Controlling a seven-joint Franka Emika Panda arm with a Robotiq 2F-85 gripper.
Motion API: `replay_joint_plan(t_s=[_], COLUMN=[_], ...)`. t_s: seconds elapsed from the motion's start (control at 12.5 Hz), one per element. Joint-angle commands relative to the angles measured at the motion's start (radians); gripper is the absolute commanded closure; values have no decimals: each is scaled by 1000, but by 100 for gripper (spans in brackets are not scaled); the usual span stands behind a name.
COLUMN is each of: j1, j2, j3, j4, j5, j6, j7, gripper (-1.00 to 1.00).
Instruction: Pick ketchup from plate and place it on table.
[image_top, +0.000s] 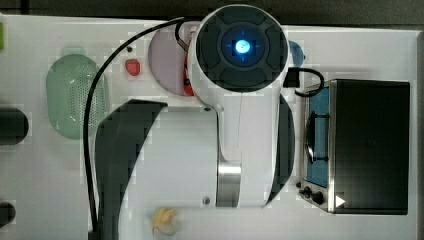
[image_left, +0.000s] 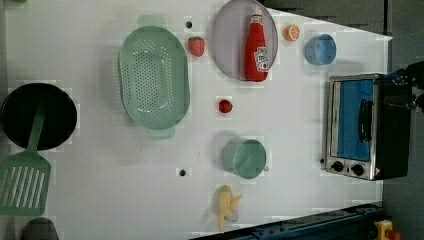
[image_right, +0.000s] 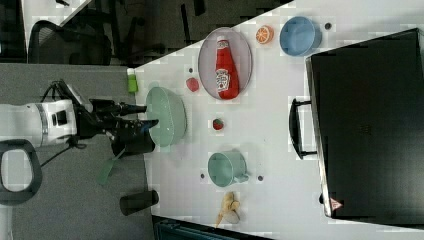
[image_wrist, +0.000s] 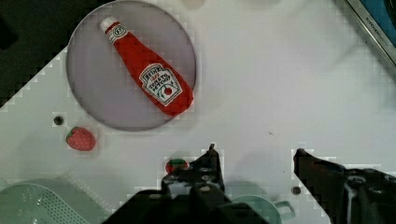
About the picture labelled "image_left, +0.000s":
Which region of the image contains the silver black toaster oven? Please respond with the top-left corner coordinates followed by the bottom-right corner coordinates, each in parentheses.
top-left (324, 74), bottom-right (412, 181)

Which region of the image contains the purple round plate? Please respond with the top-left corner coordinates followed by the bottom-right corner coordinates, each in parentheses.
top-left (210, 0), bottom-right (278, 81)

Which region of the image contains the black frying pan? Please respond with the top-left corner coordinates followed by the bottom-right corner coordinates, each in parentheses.
top-left (1, 83), bottom-right (77, 151)

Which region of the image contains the yellow toy banana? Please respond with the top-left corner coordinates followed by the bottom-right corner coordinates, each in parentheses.
top-left (218, 185), bottom-right (242, 233)

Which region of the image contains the small red toy strawberry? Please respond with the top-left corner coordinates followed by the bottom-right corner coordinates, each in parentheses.
top-left (218, 99), bottom-right (233, 114)

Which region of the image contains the blue metal frame rail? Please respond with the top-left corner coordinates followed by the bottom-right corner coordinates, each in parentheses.
top-left (191, 204), bottom-right (385, 240)

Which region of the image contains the green perforated colander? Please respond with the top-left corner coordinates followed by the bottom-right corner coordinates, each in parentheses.
top-left (118, 15), bottom-right (190, 139)

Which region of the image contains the red ketchup bottle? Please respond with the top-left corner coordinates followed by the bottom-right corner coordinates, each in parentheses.
top-left (244, 10), bottom-right (269, 82)

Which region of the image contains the green cup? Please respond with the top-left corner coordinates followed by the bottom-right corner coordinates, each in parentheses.
top-left (222, 137), bottom-right (269, 180)

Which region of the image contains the orange slice toy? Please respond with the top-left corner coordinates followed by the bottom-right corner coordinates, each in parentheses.
top-left (283, 24), bottom-right (300, 42)

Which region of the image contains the large red toy strawberry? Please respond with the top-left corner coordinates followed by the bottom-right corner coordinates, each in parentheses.
top-left (188, 37), bottom-right (206, 57)

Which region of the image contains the grey object at edge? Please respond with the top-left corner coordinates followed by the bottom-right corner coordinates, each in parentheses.
top-left (19, 218), bottom-right (59, 240)

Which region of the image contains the yellow red emergency button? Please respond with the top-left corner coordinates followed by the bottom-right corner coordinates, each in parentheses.
top-left (374, 220), bottom-right (402, 240)

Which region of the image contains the blue cup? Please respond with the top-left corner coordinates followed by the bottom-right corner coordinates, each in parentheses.
top-left (304, 34), bottom-right (337, 65)

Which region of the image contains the green slotted spatula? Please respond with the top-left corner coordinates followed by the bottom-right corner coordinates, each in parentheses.
top-left (0, 100), bottom-right (51, 216)

